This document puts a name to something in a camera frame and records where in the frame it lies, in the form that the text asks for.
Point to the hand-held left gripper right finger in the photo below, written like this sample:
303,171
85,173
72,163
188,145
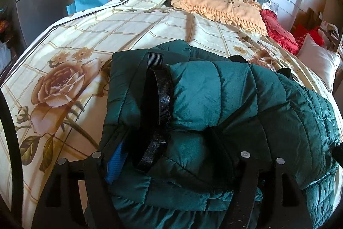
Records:
248,172

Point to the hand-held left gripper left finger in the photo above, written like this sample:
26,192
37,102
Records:
114,164

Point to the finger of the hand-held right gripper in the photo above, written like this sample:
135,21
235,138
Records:
339,156

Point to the dark green puffer jacket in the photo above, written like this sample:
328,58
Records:
214,89

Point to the white pillow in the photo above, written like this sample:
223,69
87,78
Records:
319,60

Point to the red cushion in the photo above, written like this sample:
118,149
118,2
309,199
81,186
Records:
308,34

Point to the floral checked bed sheet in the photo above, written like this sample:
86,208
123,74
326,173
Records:
93,30

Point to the red ruffled pillow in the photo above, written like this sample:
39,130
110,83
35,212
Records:
280,31

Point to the blue paper bag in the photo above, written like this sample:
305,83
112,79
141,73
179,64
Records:
88,2

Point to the orange fringed pillow cover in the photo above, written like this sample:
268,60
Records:
214,1

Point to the photo frame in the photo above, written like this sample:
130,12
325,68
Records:
268,2

